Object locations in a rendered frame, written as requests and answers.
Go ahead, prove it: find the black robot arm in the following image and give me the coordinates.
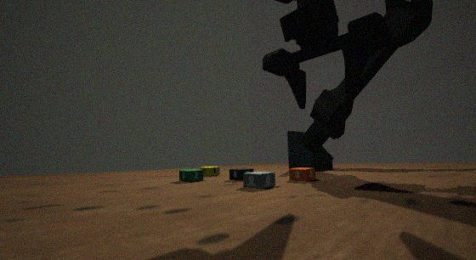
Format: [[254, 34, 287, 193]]
[[280, 0, 433, 153]]

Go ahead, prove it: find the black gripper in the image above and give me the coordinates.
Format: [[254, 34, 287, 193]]
[[263, 12, 392, 109]]

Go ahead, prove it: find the green block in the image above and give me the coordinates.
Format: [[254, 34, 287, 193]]
[[179, 169, 203, 182]]

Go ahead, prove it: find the orange block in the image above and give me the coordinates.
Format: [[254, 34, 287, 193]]
[[289, 167, 315, 182]]

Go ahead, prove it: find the yellow block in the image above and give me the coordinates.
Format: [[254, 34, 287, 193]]
[[200, 167, 220, 177]]

